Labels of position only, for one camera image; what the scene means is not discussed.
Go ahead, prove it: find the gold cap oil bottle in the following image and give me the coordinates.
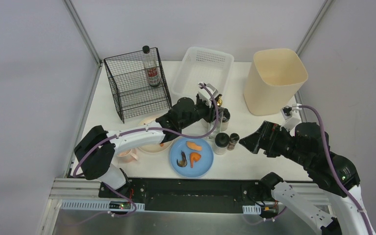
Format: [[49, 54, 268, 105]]
[[207, 94, 224, 140]]

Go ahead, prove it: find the black lid jar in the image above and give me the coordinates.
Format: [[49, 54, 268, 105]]
[[212, 132, 230, 155], [220, 108, 231, 132]]

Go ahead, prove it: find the red label sauce bottle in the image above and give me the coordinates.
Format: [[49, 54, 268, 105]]
[[142, 46, 161, 88]]

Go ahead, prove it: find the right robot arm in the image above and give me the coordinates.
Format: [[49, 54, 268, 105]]
[[239, 121, 374, 235]]

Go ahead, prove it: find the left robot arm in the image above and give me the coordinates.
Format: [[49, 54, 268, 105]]
[[72, 95, 218, 190]]

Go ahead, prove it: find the small dark spice jar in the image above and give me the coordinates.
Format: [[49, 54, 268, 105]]
[[227, 133, 240, 151]]

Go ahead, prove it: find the orange toy salmon slice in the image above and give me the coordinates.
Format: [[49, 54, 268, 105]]
[[186, 141, 202, 151]]

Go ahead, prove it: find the orange toy chicken leg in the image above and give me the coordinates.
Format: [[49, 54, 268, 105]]
[[189, 152, 202, 168]]

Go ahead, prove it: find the white plastic basket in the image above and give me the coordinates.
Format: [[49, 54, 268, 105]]
[[169, 47, 234, 105]]

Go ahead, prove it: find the blue plate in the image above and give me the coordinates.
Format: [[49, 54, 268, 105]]
[[169, 138, 214, 178]]

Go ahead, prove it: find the cream plate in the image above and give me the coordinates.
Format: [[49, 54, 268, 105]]
[[139, 114, 174, 154]]

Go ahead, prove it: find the beige trash bin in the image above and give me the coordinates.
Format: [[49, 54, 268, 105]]
[[243, 48, 308, 116]]

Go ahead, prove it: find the pink mug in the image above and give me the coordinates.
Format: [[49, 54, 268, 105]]
[[116, 148, 139, 163]]

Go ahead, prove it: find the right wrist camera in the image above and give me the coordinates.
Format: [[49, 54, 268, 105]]
[[281, 103, 302, 132]]

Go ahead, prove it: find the black wire rack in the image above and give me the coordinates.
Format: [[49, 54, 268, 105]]
[[103, 47, 172, 121]]

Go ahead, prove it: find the black base frame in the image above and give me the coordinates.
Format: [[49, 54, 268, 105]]
[[97, 176, 289, 215]]

